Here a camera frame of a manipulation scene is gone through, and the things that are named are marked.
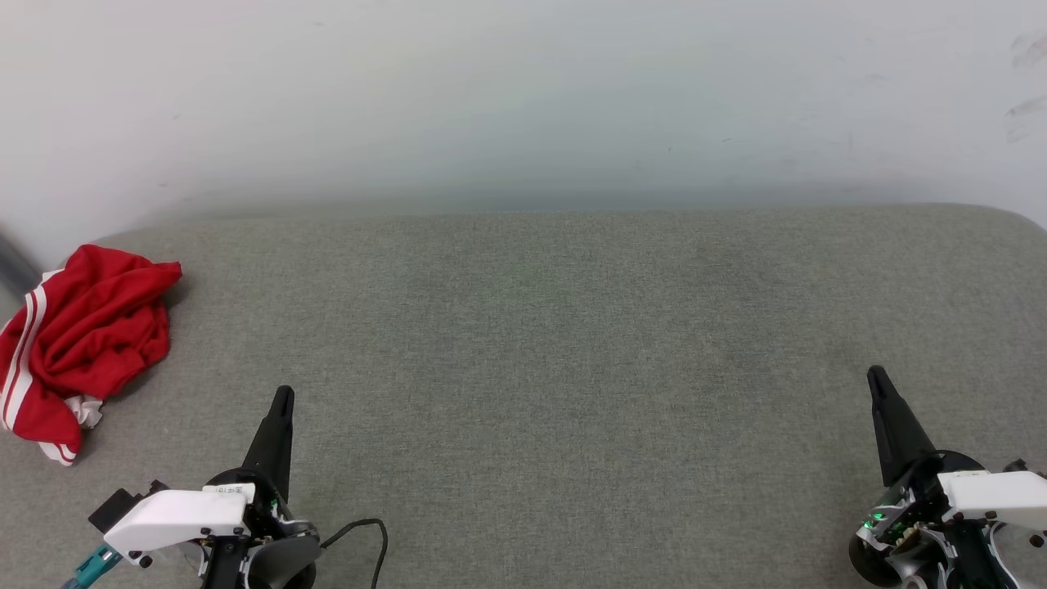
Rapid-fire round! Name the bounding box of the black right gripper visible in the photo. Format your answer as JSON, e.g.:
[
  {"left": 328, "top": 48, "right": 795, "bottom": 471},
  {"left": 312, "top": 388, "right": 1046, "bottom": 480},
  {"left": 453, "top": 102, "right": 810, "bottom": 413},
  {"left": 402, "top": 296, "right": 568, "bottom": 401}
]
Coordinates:
[{"left": 848, "top": 366, "right": 1047, "bottom": 589}]

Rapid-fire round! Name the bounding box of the thin black cable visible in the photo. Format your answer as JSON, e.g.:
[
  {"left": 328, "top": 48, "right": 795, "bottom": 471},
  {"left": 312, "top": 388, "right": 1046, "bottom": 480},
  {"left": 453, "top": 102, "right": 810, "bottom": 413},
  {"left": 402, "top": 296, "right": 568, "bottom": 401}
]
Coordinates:
[{"left": 319, "top": 519, "right": 389, "bottom": 589}]

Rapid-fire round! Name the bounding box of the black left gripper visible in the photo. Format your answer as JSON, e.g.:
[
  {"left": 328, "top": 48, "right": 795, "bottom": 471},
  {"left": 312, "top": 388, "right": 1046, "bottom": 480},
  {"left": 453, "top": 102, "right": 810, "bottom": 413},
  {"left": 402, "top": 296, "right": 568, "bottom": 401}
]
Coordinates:
[{"left": 199, "top": 386, "right": 321, "bottom": 589}]

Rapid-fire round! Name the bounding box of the grey fabric sofa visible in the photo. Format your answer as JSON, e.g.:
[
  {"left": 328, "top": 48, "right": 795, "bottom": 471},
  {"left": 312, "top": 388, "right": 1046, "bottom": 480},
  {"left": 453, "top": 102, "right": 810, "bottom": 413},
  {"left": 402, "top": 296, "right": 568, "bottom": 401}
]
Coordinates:
[{"left": 0, "top": 205, "right": 1047, "bottom": 589}]

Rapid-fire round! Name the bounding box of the teal cable connector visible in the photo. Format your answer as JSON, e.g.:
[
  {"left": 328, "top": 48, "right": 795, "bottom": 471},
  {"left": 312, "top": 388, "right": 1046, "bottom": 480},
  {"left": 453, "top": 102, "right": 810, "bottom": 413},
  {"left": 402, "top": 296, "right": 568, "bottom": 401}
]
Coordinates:
[{"left": 64, "top": 545, "right": 124, "bottom": 589}]

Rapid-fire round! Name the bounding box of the red Bulls 23 jersey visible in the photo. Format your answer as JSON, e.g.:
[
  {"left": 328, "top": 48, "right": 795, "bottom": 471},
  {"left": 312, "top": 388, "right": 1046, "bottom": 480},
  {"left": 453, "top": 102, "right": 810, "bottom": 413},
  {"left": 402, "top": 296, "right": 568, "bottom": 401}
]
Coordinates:
[{"left": 0, "top": 244, "right": 183, "bottom": 467}]

